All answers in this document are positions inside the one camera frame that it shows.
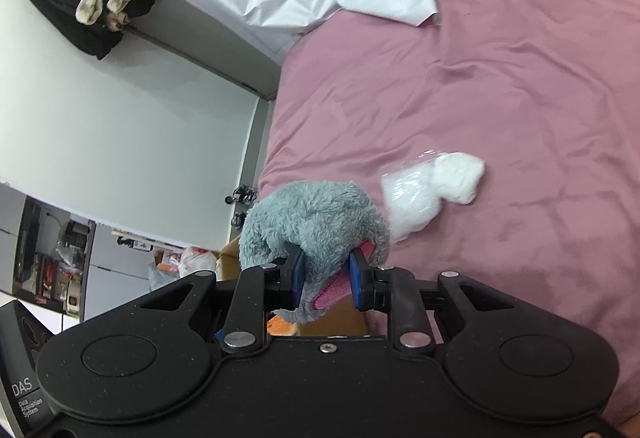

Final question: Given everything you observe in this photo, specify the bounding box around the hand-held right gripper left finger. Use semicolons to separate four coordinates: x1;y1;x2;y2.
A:
135;245;307;354

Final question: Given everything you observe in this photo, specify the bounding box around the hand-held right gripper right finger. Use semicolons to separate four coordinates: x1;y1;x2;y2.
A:
349;249;521;354

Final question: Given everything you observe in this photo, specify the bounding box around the cardboard box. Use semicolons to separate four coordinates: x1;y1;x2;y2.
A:
217;238;373;340

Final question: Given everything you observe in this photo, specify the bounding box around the large grey plush toy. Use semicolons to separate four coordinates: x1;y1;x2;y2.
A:
238;180;392;324

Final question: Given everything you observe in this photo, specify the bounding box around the clear bag of white stuffing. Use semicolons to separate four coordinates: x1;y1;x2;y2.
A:
380;158;444;245

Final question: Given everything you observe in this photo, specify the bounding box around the white plastic bag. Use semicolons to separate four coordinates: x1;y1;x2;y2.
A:
148;246;219;291

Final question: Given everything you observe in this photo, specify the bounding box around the storage shelf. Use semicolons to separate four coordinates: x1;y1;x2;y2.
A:
12;195;96;319

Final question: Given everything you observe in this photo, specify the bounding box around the white fluffy pad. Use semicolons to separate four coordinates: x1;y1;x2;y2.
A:
432;152;486;206

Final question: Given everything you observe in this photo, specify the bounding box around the pink bed sheet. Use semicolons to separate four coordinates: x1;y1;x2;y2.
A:
257;0;640;429

